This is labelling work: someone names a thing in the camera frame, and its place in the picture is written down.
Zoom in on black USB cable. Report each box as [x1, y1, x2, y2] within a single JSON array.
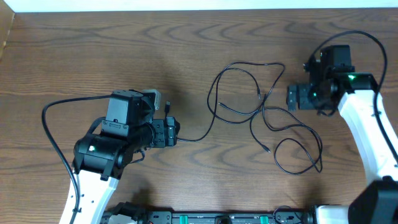
[[164, 61, 324, 176]]

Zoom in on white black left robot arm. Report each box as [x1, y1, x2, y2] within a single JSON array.
[[60, 90, 180, 223]]

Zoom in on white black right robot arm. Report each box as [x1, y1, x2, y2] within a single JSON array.
[[287, 72, 397, 223]]

